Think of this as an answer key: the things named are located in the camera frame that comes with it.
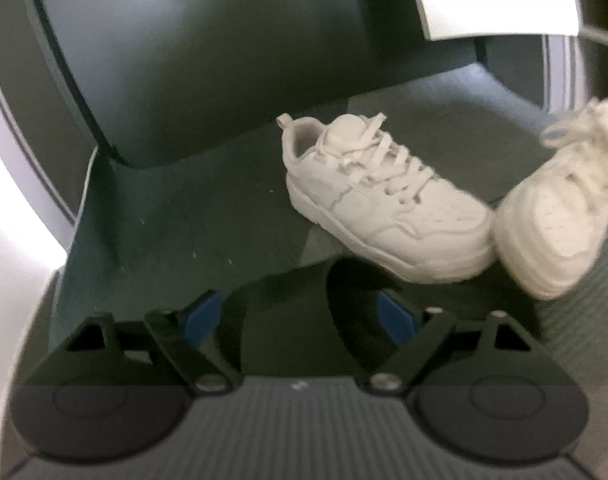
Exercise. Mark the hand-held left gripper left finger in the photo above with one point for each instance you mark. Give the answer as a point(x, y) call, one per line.
point(203, 317)

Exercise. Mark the grey door mat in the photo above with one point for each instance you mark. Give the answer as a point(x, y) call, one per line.
point(173, 240)

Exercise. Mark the white chunky lace-up sneaker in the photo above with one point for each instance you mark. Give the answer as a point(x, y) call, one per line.
point(549, 220)
point(384, 210)

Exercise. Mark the black slide sandal white print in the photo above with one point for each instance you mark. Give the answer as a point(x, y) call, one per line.
point(284, 320)

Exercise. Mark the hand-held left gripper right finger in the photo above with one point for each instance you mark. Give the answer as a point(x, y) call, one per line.
point(396, 320)

